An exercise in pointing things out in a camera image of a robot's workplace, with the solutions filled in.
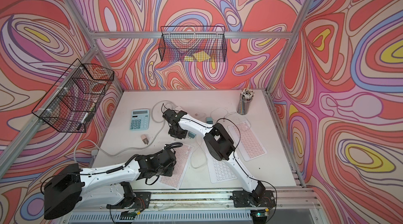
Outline teal usb charger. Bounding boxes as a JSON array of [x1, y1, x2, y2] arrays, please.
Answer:
[[188, 132, 196, 139]]

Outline pink usb charger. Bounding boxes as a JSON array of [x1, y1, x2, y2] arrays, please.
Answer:
[[141, 134, 149, 145]]

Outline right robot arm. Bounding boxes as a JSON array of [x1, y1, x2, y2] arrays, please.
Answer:
[[162, 109, 266, 207]]

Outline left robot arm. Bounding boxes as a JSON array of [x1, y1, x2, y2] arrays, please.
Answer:
[[41, 142, 183, 220]]

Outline white keyboard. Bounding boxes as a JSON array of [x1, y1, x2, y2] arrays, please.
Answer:
[[205, 148, 237, 184]]

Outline grey calculator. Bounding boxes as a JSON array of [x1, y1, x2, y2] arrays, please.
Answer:
[[129, 109, 150, 131]]

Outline yellow sticky notes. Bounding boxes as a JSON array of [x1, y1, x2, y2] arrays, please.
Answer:
[[183, 51, 211, 62]]

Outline pencil holder cup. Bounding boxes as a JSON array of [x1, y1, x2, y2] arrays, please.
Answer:
[[237, 88, 255, 115]]

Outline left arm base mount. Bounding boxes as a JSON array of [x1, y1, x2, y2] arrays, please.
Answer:
[[106, 191, 151, 210]]

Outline black wire basket back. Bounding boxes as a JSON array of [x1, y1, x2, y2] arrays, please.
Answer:
[[158, 25, 227, 62]]

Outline black wire basket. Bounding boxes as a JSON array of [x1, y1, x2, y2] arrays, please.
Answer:
[[31, 59, 115, 133], [158, 25, 227, 62]]

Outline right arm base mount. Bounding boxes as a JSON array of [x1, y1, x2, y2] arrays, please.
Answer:
[[229, 190, 276, 209]]

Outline black wire basket left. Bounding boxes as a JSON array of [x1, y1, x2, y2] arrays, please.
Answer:
[[31, 59, 115, 133]]

